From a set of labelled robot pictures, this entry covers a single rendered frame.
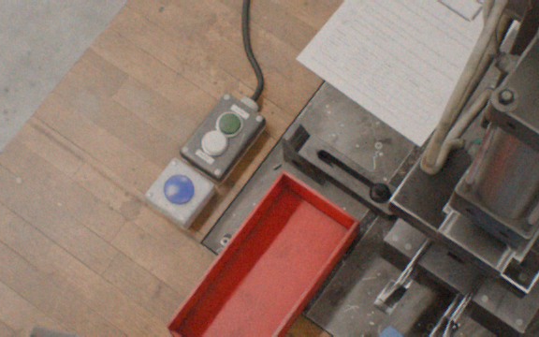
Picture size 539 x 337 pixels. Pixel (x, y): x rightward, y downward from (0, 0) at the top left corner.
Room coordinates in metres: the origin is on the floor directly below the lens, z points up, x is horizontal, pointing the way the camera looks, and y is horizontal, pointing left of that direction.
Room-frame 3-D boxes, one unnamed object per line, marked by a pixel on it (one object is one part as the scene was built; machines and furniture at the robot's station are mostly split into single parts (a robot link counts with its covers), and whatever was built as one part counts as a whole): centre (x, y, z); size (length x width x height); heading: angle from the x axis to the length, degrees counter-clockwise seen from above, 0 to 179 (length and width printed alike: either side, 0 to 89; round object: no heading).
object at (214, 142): (0.53, 0.07, 0.93); 0.03 x 0.03 x 0.02
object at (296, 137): (0.49, -0.06, 0.95); 0.06 x 0.03 x 0.09; 49
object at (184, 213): (0.47, 0.12, 0.90); 0.07 x 0.07 x 0.06; 49
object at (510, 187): (0.34, -0.24, 1.37); 0.11 x 0.09 x 0.30; 49
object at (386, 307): (0.30, -0.14, 0.98); 0.07 x 0.02 x 0.01; 139
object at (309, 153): (0.45, -0.11, 0.95); 0.15 x 0.03 x 0.10; 49
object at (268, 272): (0.34, 0.02, 0.93); 0.25 x 0.12 x 0.06; 139
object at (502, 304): (0.33, -0.24, 0.98); 0.20 x 0.10 x 0.01; 49
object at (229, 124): (0.55, 0.05, 0.93); 0.03 x 0.03 x 0.02
